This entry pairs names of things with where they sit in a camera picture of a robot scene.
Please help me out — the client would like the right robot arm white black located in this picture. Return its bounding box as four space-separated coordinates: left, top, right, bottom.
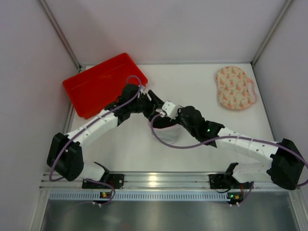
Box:
176 106 305 190

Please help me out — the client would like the slotted cable duct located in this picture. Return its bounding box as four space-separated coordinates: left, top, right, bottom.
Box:
49 191 243 202

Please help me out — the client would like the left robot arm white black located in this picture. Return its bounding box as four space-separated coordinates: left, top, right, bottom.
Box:
47 84 164 181

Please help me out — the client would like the red plastic bin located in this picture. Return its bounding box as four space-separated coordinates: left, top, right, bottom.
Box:
63 53 148 119

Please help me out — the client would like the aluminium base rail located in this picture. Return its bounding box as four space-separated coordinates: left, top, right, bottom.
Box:
39 171 300 191

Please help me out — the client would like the black bra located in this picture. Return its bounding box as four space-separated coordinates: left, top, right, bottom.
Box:
153 116 177 129

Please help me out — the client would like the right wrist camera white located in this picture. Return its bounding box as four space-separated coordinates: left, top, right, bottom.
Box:
156 101 180 119

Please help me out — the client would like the white mesh laundry bag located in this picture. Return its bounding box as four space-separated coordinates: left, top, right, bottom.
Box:
153 124 182 144

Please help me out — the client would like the floral pink laundry bag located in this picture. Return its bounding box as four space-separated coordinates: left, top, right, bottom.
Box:
216 66 257 110

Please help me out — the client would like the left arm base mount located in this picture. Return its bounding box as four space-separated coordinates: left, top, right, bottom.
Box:
82 173 124 189

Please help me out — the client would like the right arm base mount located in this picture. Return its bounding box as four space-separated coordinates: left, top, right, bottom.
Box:
209 174 252 190

